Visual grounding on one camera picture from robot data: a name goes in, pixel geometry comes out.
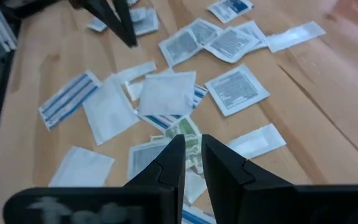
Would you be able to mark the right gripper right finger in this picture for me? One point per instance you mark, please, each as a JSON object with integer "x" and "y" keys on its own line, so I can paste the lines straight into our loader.
{"x": 225, "y": 174}

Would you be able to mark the blue striped bandage packet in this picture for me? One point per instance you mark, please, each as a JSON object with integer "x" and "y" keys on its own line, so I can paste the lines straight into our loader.
{"x": 68, "y": 99}
{"x": 163, "y": 121}
{"x": 197, "y": 217}

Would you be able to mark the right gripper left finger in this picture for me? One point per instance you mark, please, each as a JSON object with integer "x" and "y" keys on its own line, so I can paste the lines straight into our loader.
{"x": 169, "y": 168}

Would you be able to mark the large plain white gauze packet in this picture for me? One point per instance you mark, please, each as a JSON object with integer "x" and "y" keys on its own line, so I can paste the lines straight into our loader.
{"x": 81, "y": 168}

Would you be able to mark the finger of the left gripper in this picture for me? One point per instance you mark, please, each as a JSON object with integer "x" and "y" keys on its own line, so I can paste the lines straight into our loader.
{"x": 124, "y": 15}
{"x": 104, "y": 17}

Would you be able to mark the white packet with blue label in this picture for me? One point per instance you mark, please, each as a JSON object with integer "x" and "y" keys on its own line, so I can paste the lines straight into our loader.
{"x": 230, "y": 9}

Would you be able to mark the white packet with grey print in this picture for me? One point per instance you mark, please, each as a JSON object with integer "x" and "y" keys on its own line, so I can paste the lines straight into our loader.
{"x": 96, "y": 25}

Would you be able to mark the white packet with green print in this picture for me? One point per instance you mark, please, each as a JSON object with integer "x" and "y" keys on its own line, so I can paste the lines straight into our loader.
{"x": 183, "y": 126}
{"x": 194, "y": 152}

